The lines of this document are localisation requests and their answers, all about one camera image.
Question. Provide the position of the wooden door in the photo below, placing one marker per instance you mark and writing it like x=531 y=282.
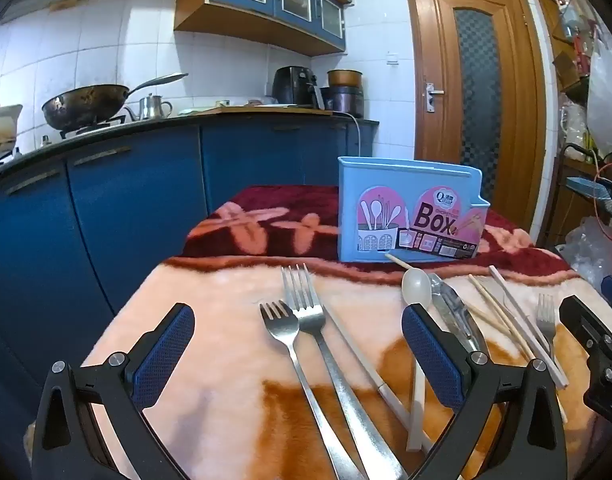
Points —
x=436 y=35

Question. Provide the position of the blue kitchen base cabinets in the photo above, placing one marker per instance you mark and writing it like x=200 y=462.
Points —
x=135 y=200

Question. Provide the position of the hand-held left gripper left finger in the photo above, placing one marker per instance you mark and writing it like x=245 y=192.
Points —
x=165 y=355

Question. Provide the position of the clear plastic bag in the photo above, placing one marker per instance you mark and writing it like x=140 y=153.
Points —
x=586 y=245

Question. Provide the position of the black wok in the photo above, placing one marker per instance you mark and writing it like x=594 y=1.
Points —
x=85 y=105

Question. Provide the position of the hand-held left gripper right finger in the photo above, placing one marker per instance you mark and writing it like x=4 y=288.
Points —
x=431 y=360

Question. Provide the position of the white chopstick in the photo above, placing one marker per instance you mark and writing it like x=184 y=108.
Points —
x=516 y=310

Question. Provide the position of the blue plastic utensil box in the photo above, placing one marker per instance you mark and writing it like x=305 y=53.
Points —
x=386 y=185

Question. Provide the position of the white plastic spoon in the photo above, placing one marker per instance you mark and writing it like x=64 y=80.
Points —
x=417 y=287

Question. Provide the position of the shiny metal utensil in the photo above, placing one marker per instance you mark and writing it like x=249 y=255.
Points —
x=451 y=305

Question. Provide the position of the gas stove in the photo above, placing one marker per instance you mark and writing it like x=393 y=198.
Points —
x=93 y=127

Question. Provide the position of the steel kettle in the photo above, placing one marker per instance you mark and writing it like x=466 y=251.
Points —
x=150 y=107

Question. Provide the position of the dark rice cooker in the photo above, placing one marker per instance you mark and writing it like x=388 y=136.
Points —
x=346 y=100

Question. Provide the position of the white plastic bag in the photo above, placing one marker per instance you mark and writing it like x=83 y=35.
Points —
x=606 y=90

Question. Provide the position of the brown pot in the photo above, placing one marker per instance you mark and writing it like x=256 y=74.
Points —
x=345 y=78

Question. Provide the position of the blue basket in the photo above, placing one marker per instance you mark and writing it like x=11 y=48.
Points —
x=593 y=190

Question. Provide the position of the white cooking pot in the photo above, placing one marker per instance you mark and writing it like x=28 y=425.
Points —
x=0 y=130

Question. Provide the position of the black air fryer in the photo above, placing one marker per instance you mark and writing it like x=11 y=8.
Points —
x=291 y=85

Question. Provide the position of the floral printed blanket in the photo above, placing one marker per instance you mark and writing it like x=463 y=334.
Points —
x=225 y=285

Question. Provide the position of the white wall switch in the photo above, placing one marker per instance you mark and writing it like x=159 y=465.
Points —
x=393 y=59

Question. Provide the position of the small stainless steel fork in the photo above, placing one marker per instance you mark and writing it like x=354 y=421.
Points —
x=546 y=322

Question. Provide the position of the wooden chopstick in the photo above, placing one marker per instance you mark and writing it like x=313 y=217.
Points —
x=486 y=302
x=398 y=261
x=523 y=342

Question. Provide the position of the cluttered storage shelf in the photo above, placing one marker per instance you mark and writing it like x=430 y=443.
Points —
x=571 y=35

